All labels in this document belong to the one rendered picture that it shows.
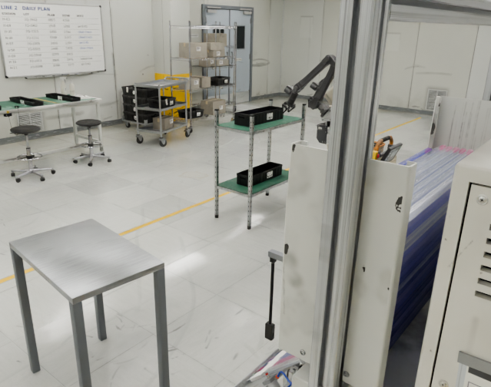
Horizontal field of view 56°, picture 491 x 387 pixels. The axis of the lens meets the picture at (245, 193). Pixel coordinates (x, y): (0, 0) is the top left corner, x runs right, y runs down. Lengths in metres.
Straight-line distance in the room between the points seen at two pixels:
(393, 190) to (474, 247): 0.10
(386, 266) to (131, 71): 8.91
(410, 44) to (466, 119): 10.33
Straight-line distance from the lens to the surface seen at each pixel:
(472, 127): 1.14
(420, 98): 11.42
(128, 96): 8.72
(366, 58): 0.51
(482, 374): 0.63
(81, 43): 8.72
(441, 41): 11.25
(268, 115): 4.60
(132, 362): 2.92
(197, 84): 8.52
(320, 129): 4.11
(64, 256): 2.37
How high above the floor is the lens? 1.85
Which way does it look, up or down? 20 degrees down
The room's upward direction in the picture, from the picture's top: 1 degrees clockwise
